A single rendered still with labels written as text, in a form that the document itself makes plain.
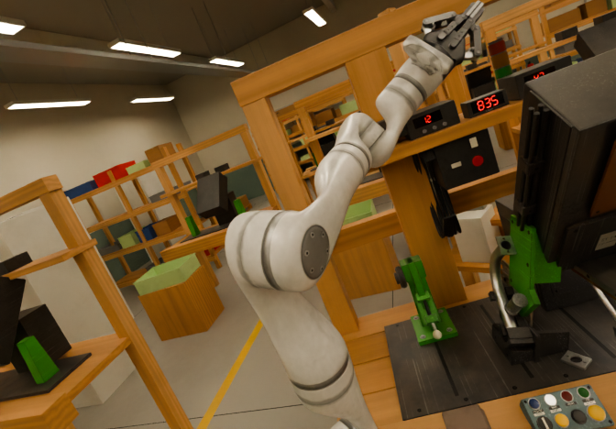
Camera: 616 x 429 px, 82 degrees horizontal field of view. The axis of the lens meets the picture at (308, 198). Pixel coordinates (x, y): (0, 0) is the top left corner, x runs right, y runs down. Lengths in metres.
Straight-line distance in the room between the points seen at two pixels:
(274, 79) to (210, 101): 11.20
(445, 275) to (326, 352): 1.00
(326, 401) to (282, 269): 0.23
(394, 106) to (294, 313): 0.38
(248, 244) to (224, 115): 11.91
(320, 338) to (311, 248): 0.16
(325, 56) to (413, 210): 0.62
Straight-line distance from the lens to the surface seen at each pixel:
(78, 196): 7.46
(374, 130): 0.63
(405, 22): 1.29
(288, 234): 0.36
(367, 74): 1.26
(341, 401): 0.55
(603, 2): 8.82
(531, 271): 1.08
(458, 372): 1.21
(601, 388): 1.16
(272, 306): 0.46
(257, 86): 1.28
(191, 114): 12.84
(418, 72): 0.67
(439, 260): 1.41
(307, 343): 0.49
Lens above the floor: 1.72
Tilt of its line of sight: 11 degrees down
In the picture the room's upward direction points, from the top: 22 degrees counter-clockwise
